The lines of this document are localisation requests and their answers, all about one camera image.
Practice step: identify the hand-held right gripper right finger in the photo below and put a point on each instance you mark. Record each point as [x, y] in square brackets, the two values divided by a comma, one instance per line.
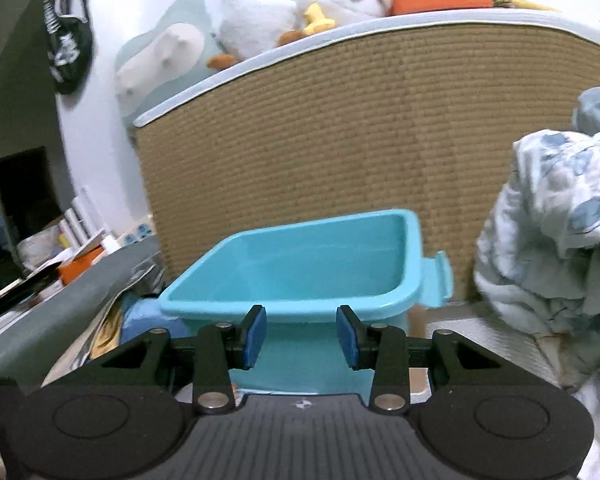
[347, 337]

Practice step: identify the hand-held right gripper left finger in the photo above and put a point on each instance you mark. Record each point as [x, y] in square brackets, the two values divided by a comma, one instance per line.
[254, 337]

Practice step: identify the teal plastic storage bin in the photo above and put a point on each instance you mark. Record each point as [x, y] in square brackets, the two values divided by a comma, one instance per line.
[305, 265]

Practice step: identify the blue clothing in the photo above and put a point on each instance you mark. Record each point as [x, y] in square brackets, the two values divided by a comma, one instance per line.
[145, 317]

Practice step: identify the grey woven bed mat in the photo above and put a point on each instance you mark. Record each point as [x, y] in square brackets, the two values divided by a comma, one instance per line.
[485, 340]

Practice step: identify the yellow cloth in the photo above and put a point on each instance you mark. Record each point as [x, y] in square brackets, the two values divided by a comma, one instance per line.
[105, 335]

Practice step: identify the yellow power strip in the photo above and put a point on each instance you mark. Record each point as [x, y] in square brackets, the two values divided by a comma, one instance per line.
[142, 230]

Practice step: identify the white charger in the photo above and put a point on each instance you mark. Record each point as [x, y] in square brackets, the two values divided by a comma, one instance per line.
[111, 245]

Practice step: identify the woven wicker headboard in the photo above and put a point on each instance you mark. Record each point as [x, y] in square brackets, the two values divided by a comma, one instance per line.
[330, 135]

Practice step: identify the floral white duvet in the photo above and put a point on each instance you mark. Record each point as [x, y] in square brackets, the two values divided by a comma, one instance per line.
[555, 260]

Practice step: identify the black tablet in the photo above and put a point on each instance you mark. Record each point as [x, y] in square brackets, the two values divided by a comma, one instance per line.
[15, 292]

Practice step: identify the teal and white plush pillow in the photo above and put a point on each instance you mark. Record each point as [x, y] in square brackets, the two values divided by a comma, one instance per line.
[160, 55]

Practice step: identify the white plush goose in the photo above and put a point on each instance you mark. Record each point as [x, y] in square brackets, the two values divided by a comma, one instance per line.
[260, 15]

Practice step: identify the blue-grey blanket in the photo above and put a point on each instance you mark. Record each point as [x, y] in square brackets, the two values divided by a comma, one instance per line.
[597, 110]

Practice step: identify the black hanging bag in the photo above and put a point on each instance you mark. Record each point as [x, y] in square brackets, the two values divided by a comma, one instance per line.
[67, 35]

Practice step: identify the yellow plush item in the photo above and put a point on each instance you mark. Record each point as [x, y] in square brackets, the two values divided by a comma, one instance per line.
[520, 4]

